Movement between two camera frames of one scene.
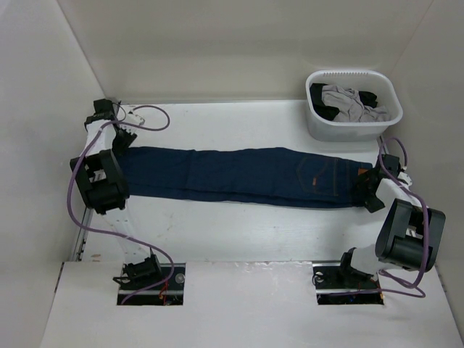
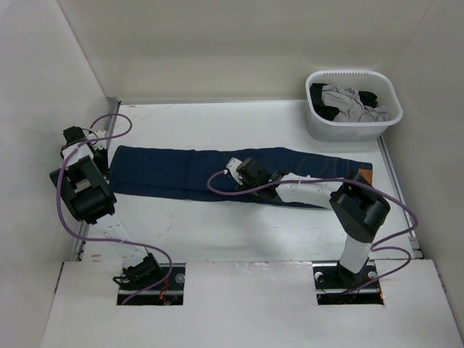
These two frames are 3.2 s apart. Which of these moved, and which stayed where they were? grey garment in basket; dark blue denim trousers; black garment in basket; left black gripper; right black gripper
Moved: left black gripper; right black gripper
Stayed: grey garment in basket; black garment in basket; dark blue denim trousers
